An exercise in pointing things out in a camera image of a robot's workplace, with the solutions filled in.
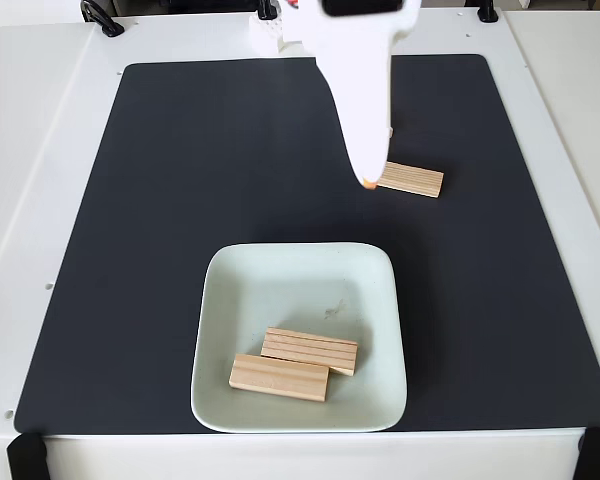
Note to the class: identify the pale green square plate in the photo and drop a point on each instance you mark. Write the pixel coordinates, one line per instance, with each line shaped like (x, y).
(300, 280)

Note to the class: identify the black table clamp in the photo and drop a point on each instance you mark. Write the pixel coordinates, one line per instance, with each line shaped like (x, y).
(102, 20)
(267, 9)
(487, 12)

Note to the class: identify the black rubber mat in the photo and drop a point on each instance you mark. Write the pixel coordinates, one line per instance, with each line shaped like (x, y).
(130, 250)

